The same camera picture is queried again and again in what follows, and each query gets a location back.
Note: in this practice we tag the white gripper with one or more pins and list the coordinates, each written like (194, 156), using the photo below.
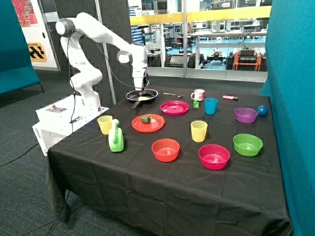
(140, 79)

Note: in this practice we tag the yellow toy corn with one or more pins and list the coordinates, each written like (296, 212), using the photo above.
(143, 98)

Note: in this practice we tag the green toy pepper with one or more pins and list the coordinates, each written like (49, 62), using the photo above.
(145, 119)

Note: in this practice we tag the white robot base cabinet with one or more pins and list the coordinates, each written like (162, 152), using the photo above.
(61, 118)

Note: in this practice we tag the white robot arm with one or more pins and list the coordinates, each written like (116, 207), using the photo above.
(71, 29)

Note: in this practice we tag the black frying pan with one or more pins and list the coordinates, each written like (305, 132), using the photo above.
(132, 96)

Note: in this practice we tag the metal spoon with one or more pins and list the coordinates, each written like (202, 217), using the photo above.
(175, 95)

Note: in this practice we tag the orange plastic plate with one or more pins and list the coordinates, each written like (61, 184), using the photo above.
(157, 122)

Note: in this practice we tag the magenta plastic plate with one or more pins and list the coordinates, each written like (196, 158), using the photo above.
(174, 108)

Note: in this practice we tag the yellow cup near robot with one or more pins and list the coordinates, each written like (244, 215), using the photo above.
(105, 123)

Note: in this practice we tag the green toy watering can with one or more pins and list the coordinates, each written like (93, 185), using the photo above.
(115, 138)

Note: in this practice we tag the green letter block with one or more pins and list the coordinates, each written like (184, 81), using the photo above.
(196, 104)

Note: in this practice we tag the pink white mug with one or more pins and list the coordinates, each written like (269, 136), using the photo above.
(198, 94)

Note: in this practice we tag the orange plastic bowl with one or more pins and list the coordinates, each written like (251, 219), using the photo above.
(165, 150)

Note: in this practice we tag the yellow cup centre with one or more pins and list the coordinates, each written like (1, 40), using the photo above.
(198, 130)

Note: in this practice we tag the blue plastic cup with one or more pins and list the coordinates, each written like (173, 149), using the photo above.
(210, 105)

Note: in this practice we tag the black tablecloth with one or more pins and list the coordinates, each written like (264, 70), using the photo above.
(181, 197)

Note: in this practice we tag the pink highlighter marker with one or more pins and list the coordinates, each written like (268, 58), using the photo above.
(230, 97)

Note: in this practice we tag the magenta plastic bowl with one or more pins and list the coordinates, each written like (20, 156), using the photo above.
(214, 157)

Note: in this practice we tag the purple plastic bowl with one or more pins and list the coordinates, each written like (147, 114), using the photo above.
(245, 115)

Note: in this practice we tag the yellow black warning sign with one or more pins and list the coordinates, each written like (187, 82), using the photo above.
(37, 52)

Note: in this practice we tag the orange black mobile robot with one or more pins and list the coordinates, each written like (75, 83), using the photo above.
(247, 59)

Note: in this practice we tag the green plastic bowl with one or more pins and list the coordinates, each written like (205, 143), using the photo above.
(247, 145)

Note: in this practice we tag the blue ball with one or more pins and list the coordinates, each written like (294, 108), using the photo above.
(262, 111)

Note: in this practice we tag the teal sofa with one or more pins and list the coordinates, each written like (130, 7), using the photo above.
(16, 70)

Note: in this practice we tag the red poster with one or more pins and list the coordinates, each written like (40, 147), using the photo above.
(25, 13)

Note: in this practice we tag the teal partition panel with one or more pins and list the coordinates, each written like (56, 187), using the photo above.
(290, 51)

